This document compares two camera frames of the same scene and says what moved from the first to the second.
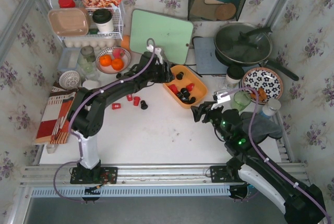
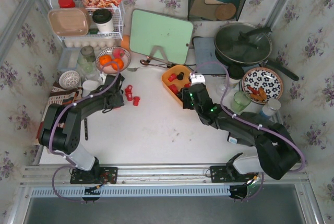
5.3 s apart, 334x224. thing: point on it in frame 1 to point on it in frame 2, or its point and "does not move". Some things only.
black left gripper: x=164 y=70 to x=114 y=88
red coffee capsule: x=174 y=88 does not move
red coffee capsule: x=136 y=101 does not move
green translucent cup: x=241 y=100 does not move
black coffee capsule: x=179 y=75 does not move
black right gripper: x=206 y=113 to x=187 y=97
